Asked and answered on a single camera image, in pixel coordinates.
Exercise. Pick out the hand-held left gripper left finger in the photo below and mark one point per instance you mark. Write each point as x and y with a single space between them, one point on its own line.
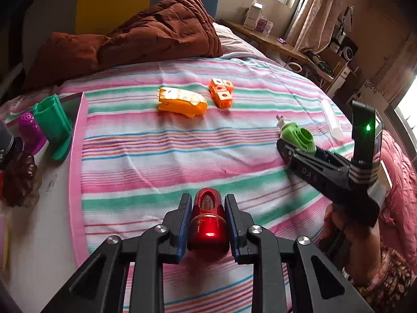
186 225

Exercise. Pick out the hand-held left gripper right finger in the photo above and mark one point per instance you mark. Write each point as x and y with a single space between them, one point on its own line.
229 225

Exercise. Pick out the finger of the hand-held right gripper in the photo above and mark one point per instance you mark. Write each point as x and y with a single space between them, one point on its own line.
330 159
286 153

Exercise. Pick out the red glossy plastic toy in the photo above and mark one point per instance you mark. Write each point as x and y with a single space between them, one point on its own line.
208 228

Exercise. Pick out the white tray with pink rim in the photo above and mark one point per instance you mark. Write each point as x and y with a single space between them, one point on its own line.
39 251

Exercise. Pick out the purple perforated plastic piece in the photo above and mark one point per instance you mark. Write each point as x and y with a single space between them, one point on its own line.
31 133

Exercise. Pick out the person's right forearm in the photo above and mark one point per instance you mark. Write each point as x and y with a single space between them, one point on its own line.
384 287

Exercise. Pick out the person's right hand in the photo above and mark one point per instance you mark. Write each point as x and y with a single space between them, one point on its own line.
356 241

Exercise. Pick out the clear white plastic tube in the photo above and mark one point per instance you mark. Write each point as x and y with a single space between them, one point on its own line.
332 120

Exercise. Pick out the pink quilted blanket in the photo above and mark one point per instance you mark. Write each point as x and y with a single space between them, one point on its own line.
399 186

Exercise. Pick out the floral cardboard box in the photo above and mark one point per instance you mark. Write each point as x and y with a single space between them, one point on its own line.
369 94

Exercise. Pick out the striped pink green blanket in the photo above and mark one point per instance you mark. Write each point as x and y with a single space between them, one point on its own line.
146 156

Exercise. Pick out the orange cube block cluster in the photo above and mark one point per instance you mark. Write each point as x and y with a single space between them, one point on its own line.
221 97

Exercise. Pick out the wooden desk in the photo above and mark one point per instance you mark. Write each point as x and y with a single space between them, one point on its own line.
270 41

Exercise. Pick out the pale pink pillow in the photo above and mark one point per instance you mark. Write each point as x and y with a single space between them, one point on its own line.
241 44

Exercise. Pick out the orange toy car body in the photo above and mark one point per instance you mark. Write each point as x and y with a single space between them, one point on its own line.
176 106

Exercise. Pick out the pink purple box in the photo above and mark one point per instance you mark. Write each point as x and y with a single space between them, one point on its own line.
264 26

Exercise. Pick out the white box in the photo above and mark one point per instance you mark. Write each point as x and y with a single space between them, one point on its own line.
252 14

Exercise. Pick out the beige curtain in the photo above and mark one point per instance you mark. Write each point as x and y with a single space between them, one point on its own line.
316 9

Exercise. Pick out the green plastic holder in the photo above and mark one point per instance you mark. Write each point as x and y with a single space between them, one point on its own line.
55 127

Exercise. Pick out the dark brown ridged ornament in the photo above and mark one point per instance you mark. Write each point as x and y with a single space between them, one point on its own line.
19 179

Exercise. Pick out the rust brown quilted blanket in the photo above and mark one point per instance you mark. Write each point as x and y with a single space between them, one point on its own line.
146 32

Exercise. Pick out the grey disc spindle case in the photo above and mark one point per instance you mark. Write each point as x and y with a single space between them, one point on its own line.
6 141

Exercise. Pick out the yellow headboard panel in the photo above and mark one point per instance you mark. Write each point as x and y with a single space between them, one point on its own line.
114 0

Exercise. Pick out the grey headboard panel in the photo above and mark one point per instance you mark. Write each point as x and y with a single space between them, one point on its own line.
49 6

